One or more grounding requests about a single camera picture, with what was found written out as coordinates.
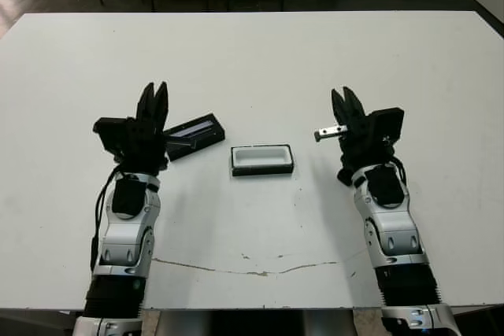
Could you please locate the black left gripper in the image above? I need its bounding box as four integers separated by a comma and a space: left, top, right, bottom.
116, 80, 171, 174

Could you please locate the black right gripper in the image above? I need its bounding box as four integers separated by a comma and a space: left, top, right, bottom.
313, 86, 397, 175

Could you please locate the black printed box lid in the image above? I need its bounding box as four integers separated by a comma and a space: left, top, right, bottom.
163, 113, 227, 163

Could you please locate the black box base white insert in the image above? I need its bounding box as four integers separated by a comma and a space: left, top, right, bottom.
229, 142, 295, 178

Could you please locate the dark robot torso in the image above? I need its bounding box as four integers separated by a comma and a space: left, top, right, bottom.
161, 308, 354, 336

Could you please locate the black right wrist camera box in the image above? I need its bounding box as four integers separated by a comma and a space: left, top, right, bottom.
368, 106, 406, 145

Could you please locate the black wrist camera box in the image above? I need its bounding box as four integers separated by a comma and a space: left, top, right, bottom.
92, 116, 133, 156
368, 106, 406, 145

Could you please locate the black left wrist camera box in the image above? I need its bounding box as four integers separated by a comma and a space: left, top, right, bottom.
92, 116, 133, 156

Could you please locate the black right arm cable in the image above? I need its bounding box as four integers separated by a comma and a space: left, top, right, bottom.
387, 154, 410, 195

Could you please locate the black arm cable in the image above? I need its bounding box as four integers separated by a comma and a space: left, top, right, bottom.
387, 154, 410, 195
89, 164, 119, 274

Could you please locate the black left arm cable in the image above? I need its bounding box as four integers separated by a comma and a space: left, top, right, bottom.
89, 164, 119, 274

